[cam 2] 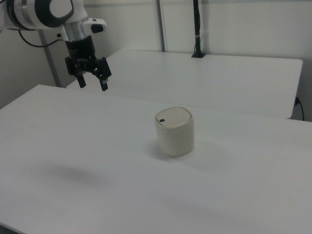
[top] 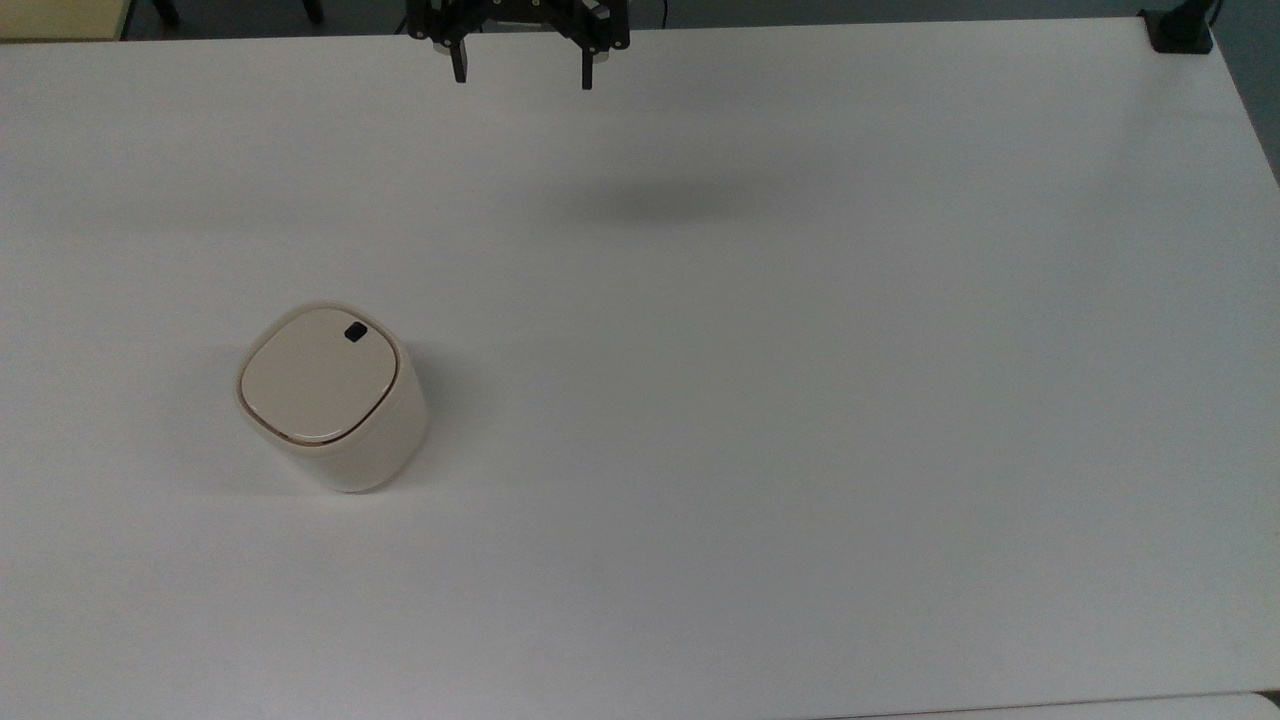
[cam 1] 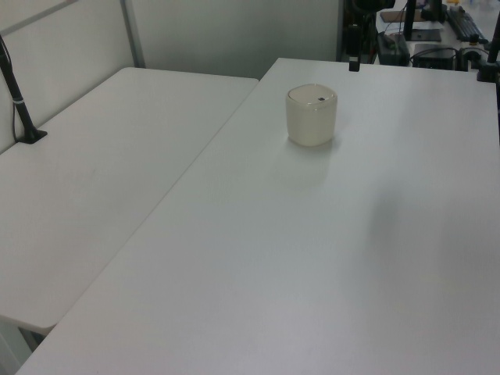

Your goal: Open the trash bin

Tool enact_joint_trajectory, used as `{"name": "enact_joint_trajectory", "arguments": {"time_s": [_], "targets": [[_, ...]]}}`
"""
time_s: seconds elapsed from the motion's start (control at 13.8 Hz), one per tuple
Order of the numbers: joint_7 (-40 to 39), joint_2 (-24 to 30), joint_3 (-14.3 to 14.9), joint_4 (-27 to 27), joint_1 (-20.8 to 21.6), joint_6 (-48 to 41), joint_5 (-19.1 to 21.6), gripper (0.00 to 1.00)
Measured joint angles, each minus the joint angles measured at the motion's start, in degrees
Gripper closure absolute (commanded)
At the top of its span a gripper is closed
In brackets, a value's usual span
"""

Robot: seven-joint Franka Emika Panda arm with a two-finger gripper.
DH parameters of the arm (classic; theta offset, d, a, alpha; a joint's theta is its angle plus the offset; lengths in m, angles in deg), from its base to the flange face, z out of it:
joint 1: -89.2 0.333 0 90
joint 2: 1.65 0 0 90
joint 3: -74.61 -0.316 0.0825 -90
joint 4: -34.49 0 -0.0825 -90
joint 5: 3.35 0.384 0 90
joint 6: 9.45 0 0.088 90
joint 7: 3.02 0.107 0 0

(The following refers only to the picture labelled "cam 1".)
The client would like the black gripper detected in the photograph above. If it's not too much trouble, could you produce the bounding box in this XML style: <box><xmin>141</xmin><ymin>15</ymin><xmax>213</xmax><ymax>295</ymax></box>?
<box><xmin>345</xmin><ymin>23</ymin><xmax>362</xmax><ymax>73</ymax></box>

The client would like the dark device with green part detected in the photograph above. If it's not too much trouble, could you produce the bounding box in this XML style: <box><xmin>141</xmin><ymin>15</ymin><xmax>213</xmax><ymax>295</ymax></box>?
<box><xmin>376</xmin><ymin>32</ymin><xmax>411</xmax><ymax>66</ymax></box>

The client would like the black monitor stand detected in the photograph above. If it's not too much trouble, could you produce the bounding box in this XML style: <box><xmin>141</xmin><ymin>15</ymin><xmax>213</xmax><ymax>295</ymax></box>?
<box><xmin>402</xmin><ymin>0</ymin><xmax>443</xmax><ymax>42</ymax></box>

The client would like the black electronics box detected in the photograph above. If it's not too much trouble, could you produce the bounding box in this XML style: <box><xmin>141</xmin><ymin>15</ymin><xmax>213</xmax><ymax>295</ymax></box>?
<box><xmin>412</xmin><ymin>42</ymin><xmax>459</xmax><ymax>70</ymax></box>

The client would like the black keyboard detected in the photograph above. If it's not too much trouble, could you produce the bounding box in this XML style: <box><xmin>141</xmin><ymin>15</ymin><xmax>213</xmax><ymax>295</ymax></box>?
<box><xmin>445</xmin><ymin>6</ymin><xmax>489</xmax><ymax>44</ymax></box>

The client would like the black camera stand clamp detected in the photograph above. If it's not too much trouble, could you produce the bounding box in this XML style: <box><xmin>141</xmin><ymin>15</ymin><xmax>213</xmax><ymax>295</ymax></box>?
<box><xmin>475</xmin><ymin>22</ymin><xmax>500</xmax><ymax>84</ymax></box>

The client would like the grey metal partition post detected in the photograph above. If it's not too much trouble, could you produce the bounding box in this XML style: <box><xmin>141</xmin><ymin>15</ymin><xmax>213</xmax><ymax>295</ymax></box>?
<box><xmin>120</xmin><ymin>0</ymin><xmax>146</xmax><ymax>68</ymax></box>

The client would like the black camera pole with clamp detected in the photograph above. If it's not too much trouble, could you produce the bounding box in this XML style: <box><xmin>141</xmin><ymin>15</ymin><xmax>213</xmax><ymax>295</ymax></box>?
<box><xmin>0</xmin><ymin>33</ymin><xmax>48</xmax><ymax>145</ymax></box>

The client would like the thin black cable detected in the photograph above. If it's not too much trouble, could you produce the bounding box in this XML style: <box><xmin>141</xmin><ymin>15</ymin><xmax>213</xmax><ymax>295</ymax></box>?
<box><xmin>10</xmin><ymin>99</ymin><xmax>20</xmax><ymax>142</ymax></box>

